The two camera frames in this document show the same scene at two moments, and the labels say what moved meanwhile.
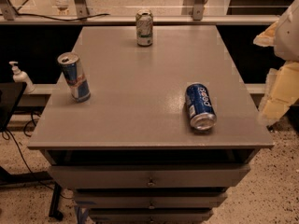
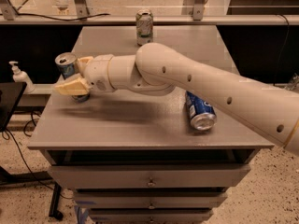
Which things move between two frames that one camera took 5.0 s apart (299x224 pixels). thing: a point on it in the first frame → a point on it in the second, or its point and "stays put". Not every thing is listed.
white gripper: x=289 y=35 → x=97 y=72
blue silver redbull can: x=73 y=71 stays put
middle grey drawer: x=149 y=200 stays put
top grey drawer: x=151 y=175 stays put
